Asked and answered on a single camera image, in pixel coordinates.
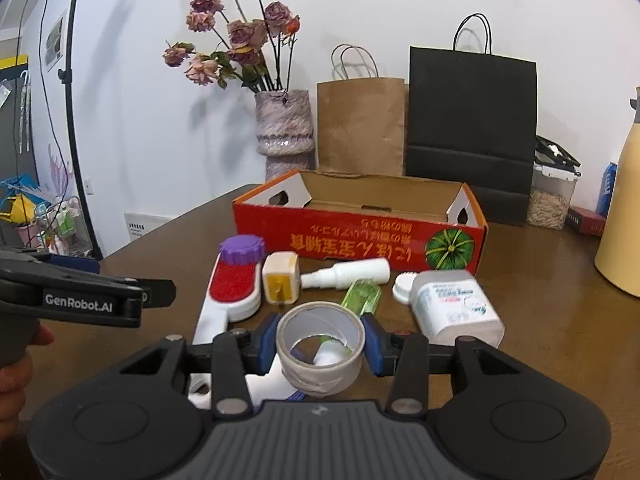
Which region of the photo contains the pink textured vase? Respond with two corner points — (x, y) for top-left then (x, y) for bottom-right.
(255, 90), (316, 181)

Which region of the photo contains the white ribbed round cap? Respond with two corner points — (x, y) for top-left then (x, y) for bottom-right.
(392, 272), (418, 306)

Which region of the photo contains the white spray bottle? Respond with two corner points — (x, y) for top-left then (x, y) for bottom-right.
(300, 258), (390, 289)

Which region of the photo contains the black paper bag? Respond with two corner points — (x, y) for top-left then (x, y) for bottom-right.
(405, 32), (538, 224)

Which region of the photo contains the red cardboard pumpkin box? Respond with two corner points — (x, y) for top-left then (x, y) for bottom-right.
(233, 170), (488, 273)

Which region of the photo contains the cream and yellow power adapter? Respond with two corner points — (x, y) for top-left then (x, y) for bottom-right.
(262, 252), (300, 306)

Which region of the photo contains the white tape roll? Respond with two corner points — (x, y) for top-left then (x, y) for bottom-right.
(276, 301), (366, 398)

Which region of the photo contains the blue carton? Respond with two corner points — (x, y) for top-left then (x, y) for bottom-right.
(596, 162), (617, 218)

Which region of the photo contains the cream thermos jug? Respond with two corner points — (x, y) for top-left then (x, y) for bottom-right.
(594, 88), (640, 297)

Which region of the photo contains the purple round lid container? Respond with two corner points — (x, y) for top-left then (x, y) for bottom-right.
(219, 234), (266, 266)

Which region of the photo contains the brown paper bag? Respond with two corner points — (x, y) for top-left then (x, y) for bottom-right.
(317, 44), (408, 177)

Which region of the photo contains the clear seed storage container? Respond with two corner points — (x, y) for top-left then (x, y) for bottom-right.
(526, 136), (582, 230)

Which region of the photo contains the green transparent bottle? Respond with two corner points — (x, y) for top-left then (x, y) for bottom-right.
(341, 278), (382, 316)

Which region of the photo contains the red and white lint brush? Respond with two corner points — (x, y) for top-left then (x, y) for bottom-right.
(188, 251), (263, 409)

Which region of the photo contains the person's left hand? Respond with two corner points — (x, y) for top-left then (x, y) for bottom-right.
(0, 350), (34, 441)

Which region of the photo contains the dark red small box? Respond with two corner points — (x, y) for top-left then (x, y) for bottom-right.
(565, 206), (605, 237)

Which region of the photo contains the white square pill bottle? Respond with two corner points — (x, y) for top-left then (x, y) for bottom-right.
(410, 270), (506, 348)

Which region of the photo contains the black light stand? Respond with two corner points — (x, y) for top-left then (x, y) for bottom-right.
(27, 0), (104, 261)

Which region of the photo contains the dried pink rose bouquet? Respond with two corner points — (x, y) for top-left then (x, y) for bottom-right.
(163, 0), (300, 93)

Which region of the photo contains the cluttered wire rack shelf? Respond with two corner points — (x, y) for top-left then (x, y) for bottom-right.
(1, 174), (92, 257)

